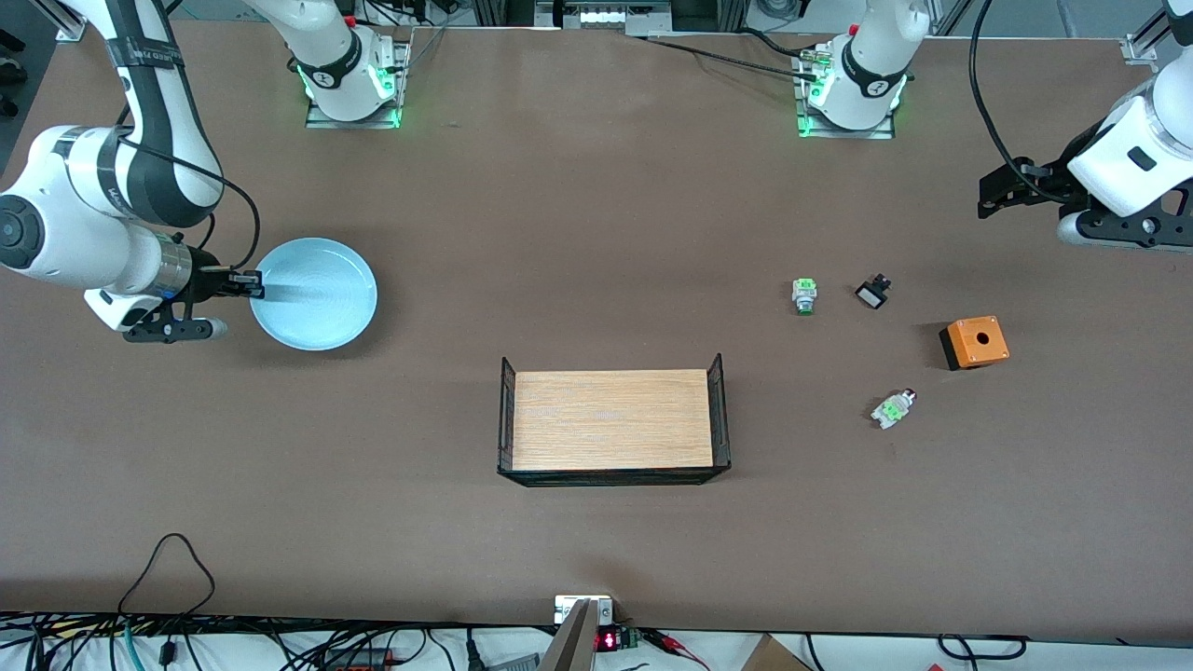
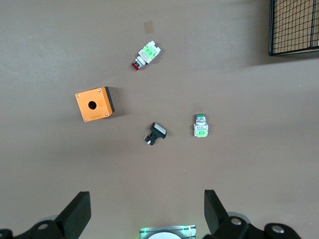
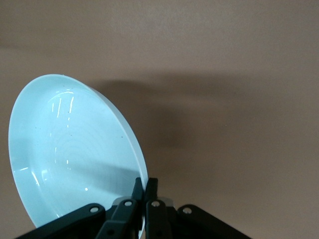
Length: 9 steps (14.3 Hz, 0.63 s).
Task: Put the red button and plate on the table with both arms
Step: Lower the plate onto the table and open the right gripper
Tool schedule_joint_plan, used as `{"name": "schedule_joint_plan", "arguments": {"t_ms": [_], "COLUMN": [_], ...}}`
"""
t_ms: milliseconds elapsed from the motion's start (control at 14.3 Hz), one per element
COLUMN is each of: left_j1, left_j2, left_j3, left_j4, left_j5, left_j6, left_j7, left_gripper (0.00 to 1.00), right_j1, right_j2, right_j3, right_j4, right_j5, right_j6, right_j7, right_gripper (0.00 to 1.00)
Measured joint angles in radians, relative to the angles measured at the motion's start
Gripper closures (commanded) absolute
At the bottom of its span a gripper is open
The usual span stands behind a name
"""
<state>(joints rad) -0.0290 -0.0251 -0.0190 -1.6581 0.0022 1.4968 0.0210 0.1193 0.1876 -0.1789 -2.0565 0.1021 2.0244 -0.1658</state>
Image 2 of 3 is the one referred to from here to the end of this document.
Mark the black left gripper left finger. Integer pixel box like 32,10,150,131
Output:
14,191,92,239

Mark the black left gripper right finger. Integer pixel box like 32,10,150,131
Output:
203,189,250,239

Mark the green white contact block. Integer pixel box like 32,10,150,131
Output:
131,40,161,71

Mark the black white-faced push button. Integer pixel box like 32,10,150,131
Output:
143,122,168,146

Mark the tan tape patch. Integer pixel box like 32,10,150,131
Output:
143,21,155,34

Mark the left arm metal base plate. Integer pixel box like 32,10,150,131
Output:
139,225,197,239

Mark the green push button switch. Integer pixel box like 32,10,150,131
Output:
193,114,209,138

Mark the orange button enclosure box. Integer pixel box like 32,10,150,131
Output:
75,86,116,122

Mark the black wire basket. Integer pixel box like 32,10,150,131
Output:
268,0,319,57

